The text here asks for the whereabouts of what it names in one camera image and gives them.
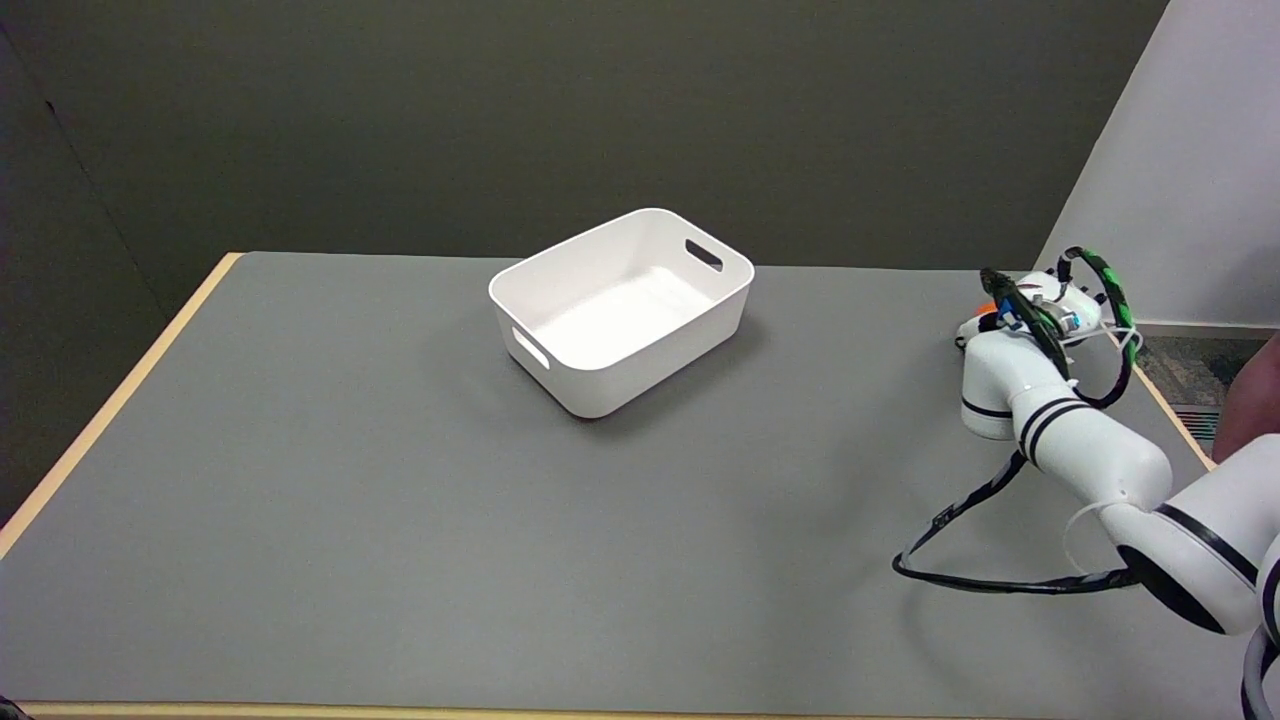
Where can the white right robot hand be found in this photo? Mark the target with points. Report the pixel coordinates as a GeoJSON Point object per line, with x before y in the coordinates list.
{"type": "Point", "coordinates": [976, 330]}

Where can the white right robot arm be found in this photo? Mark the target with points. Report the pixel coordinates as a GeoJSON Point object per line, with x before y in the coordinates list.
{"type": "Point", "coordinates": [1090, 450]}

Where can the bystander person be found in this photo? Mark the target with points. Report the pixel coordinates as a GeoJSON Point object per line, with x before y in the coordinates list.
{"type": "Point", "coordinates": [1252, 400]}

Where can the white plastic storage bin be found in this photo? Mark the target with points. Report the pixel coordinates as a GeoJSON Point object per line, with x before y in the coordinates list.
{"type": "Point", "coordinates": [620, 320]}

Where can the metal floor vent grille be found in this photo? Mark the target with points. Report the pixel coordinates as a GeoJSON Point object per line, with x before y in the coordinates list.
{"type": "Point", "coordinates": [1202, 424]}

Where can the orange mango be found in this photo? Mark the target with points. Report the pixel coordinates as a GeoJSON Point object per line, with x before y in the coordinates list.
{"type": "Point", "coordinates": [986, 306]}

